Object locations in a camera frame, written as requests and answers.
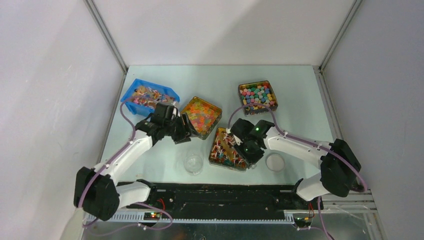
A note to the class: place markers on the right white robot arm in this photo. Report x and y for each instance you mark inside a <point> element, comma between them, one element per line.
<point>337,165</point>

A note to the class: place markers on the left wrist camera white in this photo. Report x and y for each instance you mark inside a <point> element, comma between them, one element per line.
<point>175,113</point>

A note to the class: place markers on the gold tin with lollipops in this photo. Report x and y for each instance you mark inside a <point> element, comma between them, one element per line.
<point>223,153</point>

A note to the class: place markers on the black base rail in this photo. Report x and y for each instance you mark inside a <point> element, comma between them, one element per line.
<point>223,202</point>

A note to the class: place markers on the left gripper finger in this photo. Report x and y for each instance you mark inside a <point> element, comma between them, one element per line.
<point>188,126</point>
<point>181,135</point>

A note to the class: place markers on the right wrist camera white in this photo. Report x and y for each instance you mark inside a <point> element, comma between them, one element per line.
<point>233,139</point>

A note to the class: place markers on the blue plastic candy bin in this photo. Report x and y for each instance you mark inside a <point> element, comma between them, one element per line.
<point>142,97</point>

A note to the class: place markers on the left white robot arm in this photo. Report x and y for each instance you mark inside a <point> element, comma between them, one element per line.
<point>97,190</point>

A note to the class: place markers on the clear plastic scoop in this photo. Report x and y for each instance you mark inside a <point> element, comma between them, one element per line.
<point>252,165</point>

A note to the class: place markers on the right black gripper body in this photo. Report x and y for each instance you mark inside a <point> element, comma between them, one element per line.
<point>251,155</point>

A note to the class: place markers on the gold tin pastel candies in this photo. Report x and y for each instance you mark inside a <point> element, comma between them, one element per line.
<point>260,92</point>

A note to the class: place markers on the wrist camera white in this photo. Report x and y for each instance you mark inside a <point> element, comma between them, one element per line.
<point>233,139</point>
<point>175,113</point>

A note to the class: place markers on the gold tin orange gummies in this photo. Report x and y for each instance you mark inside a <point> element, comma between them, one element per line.
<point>203,115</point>

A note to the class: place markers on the clear plastic jar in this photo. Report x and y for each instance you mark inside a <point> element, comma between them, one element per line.
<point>193,162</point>

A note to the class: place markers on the white jar lid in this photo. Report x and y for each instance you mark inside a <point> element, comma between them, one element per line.
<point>275,162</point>

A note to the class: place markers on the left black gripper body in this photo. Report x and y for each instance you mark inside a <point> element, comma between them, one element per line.
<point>172,125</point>

